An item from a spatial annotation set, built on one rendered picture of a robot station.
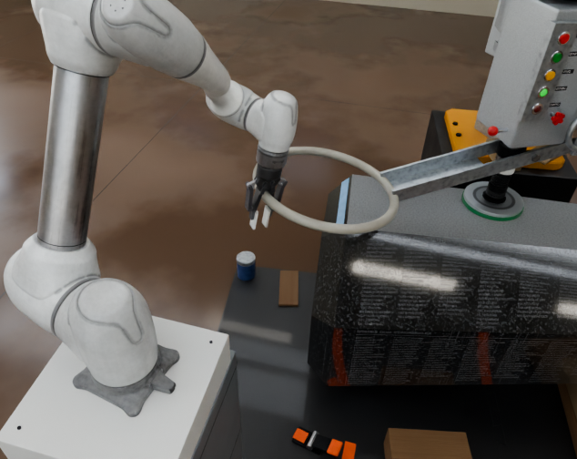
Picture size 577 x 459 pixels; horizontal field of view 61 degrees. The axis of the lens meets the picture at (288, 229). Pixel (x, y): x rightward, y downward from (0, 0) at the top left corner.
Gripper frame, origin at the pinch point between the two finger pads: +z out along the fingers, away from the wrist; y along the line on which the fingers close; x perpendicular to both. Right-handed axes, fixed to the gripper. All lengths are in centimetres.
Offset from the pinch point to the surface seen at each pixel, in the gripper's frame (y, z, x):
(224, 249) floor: 35, 95, 89
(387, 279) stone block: 39.4, 14.9, -24.7
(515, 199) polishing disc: 94, -8, -22
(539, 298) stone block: 80, 8, -54
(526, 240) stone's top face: 83, -4, -39
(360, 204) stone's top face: 43.6, 3.9, 3.1
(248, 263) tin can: 34, 80, 58
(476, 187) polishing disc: 87, -6, -9
